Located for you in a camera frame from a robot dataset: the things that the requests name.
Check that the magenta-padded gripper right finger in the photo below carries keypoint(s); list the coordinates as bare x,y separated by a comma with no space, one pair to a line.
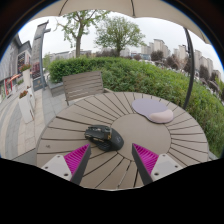
146,159

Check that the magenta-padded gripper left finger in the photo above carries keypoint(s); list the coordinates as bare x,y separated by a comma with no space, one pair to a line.
77,159

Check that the black computer mouse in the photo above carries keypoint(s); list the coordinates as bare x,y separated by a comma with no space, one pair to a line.
108,137

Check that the purple mouse pad with wrist rest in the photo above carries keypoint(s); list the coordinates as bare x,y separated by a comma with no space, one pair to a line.
146,106

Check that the white planter with flowers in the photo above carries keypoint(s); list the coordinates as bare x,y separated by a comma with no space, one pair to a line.
26,76
26,108

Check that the grey slatted outdoor chair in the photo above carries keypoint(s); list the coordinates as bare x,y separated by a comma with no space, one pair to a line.
83,85

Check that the black curved umbrella pole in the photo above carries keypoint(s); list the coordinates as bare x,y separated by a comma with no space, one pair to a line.
192,66

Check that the tall grey sign pillar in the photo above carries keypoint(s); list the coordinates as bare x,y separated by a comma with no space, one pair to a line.
37,53

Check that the group of high-rise buildings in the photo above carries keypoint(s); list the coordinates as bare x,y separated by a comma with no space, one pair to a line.
160,46

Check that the grey shopfront building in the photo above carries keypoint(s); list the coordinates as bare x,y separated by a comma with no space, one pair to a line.
13,63

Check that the thin-crowned tree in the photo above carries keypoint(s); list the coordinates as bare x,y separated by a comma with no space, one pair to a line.
79,36

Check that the round-crowned tree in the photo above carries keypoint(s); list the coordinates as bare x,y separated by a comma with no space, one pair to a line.
118,33

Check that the beige patio umbrella canopy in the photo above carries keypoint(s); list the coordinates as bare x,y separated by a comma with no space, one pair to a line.
100,5

